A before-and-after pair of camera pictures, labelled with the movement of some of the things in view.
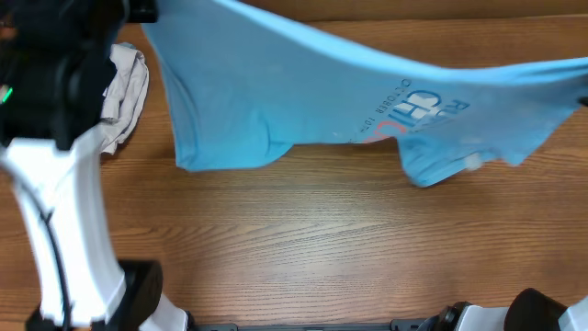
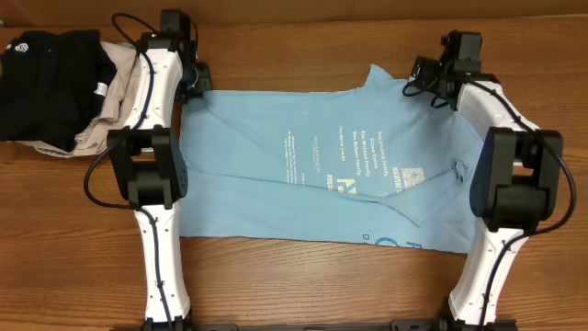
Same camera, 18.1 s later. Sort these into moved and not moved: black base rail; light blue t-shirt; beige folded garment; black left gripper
Moved: light blue t-shirt; black left gripper
Not moved: black base rail; beige folded garment
